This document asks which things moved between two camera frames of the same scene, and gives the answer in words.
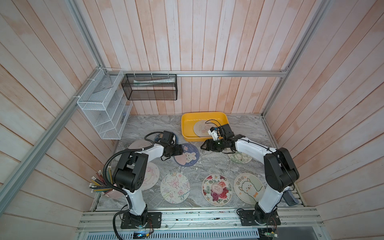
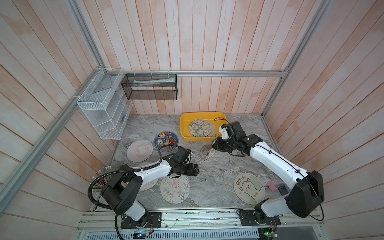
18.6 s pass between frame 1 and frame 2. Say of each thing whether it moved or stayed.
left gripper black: moved
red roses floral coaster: moved
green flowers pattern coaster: moved
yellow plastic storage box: stayed
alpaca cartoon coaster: stayed
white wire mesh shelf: stayed
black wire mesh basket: stayed
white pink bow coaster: stayed
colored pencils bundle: stayed
